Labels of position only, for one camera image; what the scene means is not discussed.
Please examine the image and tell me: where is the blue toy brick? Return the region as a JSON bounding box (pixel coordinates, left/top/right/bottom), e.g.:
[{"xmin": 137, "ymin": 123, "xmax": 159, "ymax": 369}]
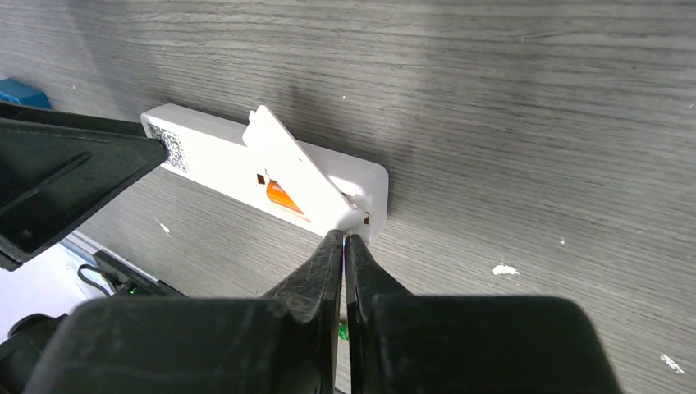
[{"xmin": 0, "ymin": 78, "xmax": 53, "ymax": 109}]

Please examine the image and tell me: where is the orange battery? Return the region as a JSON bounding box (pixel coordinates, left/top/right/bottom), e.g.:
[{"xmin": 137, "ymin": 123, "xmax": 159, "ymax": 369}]
[{"xmin": 266, "ymin": 181, "xmax": 303, "ymax": 215}]

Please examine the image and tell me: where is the white battery cover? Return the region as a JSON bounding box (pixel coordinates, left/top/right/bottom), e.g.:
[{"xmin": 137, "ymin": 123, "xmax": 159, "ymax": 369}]
[{"xmin": 242, "ymin": 105, "xmax": 367, "ymax": 231}]

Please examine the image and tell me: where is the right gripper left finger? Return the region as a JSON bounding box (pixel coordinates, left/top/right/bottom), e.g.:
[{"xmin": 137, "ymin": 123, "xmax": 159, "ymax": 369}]
[{"xmin": 26, "ymin": 230, "xmax": 344, "ymax": 393}]

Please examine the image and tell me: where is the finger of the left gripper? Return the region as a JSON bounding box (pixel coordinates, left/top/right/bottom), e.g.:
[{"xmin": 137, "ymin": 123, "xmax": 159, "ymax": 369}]
[{"xmin": 1, "ymin": 103, "xmax": 168, "ymax": 271}]

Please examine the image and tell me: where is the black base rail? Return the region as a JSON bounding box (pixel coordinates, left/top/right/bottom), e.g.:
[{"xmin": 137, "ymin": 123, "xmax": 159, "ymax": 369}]
[{"xmin": 77, "ymin": 250, "xmax": 184, "ymax": 296}]

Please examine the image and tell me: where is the green battery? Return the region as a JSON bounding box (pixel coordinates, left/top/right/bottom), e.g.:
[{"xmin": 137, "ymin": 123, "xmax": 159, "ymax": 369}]
[{"xmin": 338, "ymin": 321, "xmax": 350, "ymax": 341}]

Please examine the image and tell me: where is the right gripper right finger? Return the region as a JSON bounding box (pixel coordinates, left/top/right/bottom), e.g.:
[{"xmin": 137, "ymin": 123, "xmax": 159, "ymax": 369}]
[{"xmin": 346, "ymin": 235, "xmax": 620, "ymax": 393}]

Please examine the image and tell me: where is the white remote control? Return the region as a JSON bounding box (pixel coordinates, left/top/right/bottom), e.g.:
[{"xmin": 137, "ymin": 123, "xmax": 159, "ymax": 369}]
[{"xmin": 140, "ymin": 103, "xmax": 389, "ymax": 242}]

